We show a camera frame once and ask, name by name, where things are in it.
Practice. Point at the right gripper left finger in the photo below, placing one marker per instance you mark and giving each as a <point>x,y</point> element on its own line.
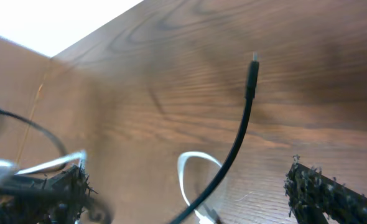
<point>50,200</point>

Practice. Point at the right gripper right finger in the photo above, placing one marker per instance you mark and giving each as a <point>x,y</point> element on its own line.
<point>314,198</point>

